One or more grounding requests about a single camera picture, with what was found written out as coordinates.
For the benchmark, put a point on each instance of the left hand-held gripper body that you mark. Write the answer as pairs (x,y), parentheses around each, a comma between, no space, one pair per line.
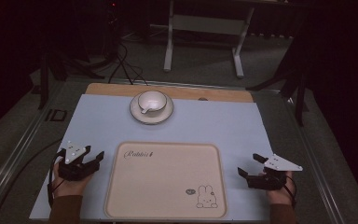
(74,169)

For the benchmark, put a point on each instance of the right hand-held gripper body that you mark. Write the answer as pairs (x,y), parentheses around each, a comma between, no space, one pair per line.
(270,180)

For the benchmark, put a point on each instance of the person's left hand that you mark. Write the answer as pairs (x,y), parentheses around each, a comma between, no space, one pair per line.
(71,186)

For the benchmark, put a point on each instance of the person's right hand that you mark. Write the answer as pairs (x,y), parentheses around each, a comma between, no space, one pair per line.
(281,194)

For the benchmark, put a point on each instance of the light blue table mat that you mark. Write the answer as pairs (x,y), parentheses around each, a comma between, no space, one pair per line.
(105,124)

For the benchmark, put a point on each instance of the white saucer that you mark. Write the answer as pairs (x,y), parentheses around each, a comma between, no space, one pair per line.
(155,119)

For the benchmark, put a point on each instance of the beige tray with rabbit print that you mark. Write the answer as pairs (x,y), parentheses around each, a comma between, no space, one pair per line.
(164,183)

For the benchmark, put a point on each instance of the black metal stand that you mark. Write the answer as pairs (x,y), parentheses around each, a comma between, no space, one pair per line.
(300,93)
(44,84)

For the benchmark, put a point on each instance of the white cup with dark rim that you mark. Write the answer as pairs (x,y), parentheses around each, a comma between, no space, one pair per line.
(151,101)

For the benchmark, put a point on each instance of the dark round table grommet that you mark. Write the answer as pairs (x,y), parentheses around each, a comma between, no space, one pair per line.
(202,99)

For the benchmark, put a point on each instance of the black square floor frame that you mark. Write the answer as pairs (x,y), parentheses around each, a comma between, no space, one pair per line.
(56,115)

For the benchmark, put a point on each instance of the metal floor rail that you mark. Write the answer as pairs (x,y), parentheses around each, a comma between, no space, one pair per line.
(315,161)
(12,158)

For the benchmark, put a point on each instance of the white metal desk frame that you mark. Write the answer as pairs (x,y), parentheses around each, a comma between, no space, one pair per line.
(209,24)

